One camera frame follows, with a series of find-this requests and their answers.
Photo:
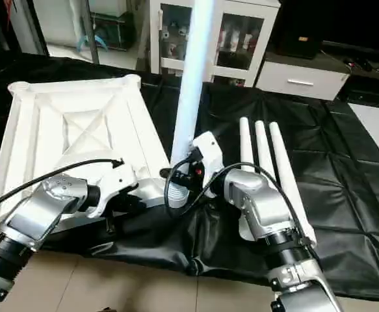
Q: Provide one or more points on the white plastic table leg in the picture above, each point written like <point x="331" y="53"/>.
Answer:
<point x="246" y="143"/>
<point x="199" y="65"/>
<point x="262" y="146"/>
<point x="287" y="175"/>

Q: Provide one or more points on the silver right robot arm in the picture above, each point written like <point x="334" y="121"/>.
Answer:
<point x="261" y="208"/>

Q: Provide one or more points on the black box device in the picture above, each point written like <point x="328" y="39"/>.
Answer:
<point x="300" y="42"/>

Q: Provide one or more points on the white glass door cabinet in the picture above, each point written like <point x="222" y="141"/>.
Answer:
<point x="241" y="39"/>

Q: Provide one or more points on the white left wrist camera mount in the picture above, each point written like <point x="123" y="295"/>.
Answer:
<point x="114" y="182"/>

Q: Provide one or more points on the black plastic mat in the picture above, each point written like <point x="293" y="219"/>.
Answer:
<point x="345" y="195"/>

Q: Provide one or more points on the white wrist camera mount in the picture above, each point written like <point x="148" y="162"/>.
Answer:
<point x="209" y="156"/>
<point x="114" y="182"/>

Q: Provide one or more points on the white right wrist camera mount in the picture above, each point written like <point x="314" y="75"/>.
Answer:
<point x="209" y="156"/>

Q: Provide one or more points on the teal floor stand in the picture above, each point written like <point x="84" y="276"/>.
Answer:
<point x="93" y="42"/>

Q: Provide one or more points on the white plastic table top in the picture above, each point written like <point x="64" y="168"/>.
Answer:
<point x="78" y="130"/>

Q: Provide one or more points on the white drawer unit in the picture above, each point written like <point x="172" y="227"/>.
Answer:
<point x="300" y="81"/>

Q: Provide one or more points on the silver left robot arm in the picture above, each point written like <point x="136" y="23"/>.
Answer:
<point x="33" y="221"/>

